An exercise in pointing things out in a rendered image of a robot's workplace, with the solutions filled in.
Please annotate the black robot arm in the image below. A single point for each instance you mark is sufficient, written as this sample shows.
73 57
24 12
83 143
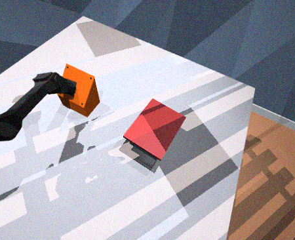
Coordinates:
44 83

